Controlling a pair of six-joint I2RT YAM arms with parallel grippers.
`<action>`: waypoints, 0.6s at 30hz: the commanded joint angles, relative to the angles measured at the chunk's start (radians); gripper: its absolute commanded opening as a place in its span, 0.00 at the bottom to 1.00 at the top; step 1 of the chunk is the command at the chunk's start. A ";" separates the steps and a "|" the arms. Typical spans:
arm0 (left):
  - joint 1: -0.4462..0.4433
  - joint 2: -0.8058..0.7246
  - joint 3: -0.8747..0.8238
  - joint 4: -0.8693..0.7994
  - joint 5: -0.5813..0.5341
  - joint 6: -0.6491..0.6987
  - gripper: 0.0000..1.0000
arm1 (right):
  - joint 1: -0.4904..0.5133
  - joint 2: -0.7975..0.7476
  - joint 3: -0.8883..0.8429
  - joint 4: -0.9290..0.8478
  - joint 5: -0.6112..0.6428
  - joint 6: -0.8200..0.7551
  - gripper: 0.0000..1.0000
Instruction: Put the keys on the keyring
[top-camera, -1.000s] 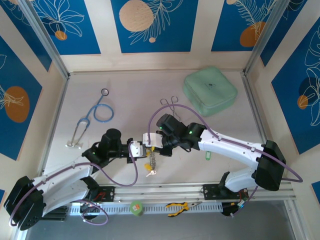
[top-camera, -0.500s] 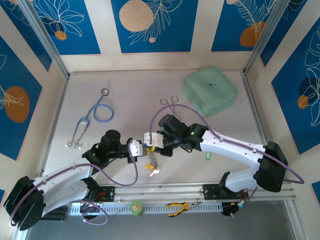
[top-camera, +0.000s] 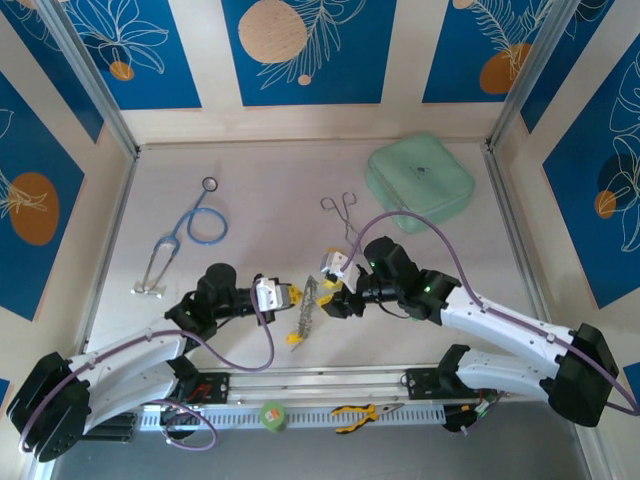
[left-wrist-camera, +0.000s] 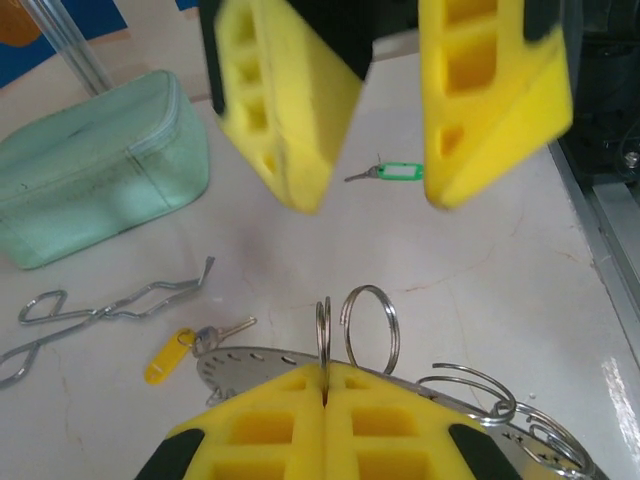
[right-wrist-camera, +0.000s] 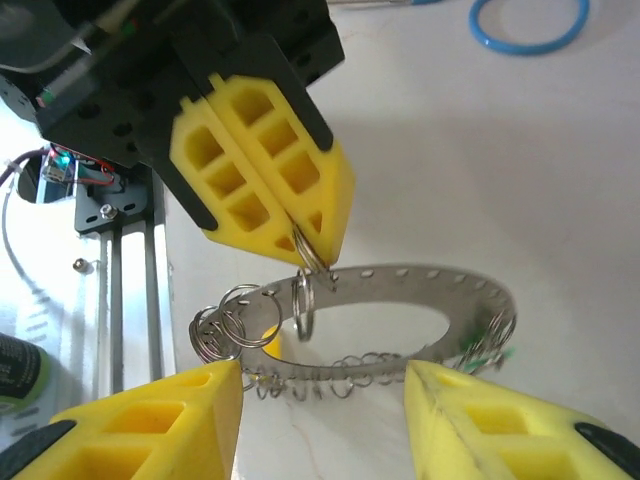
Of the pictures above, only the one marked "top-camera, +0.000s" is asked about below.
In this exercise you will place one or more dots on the blue stethoscope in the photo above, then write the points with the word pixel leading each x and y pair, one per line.
pixel 169 242

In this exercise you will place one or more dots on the aluminium table edge rail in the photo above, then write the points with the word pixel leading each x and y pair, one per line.
pixel 515 225
pixel 109 250

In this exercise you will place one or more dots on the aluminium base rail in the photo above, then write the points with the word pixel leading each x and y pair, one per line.
pixel 320 382

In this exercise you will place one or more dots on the green tape roll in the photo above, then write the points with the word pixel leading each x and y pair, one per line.
pixel 272 415

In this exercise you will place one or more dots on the black extrusion stack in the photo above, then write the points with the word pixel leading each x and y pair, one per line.
pixel 115 427

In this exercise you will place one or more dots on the steel forceps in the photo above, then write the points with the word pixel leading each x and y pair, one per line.
pixel 345 220

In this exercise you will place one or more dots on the yellow key tag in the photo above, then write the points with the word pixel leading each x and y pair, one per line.
pixel 334 251
pixel 293 340

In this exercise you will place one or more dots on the mint green zipper pouch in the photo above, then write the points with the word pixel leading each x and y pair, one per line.
pixel 425 175

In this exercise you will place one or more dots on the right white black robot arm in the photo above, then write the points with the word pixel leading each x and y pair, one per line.
pixel 500 320

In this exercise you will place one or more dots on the aluminium frame post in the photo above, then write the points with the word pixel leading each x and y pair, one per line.
pixel 528 75
pixel 95 80

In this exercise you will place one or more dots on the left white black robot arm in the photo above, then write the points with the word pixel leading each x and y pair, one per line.
pixel 125 360

